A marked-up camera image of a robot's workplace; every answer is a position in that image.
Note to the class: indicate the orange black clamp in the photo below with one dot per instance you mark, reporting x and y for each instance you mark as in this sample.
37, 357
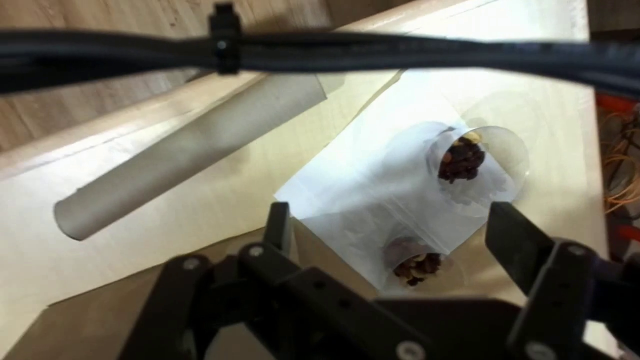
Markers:
612, 101
629, 235

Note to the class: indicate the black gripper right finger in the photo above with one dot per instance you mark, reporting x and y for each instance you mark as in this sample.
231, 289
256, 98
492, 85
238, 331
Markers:
561, 292

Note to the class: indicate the brown cardboard tube roll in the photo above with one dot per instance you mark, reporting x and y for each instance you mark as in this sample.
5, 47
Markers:
200, 143

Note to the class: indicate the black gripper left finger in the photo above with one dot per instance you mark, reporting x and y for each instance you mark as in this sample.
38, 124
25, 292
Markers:
200, 301

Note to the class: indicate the chocolate muffin in clear cup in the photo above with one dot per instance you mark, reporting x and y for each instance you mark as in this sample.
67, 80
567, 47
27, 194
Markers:
414, 262
460, 161

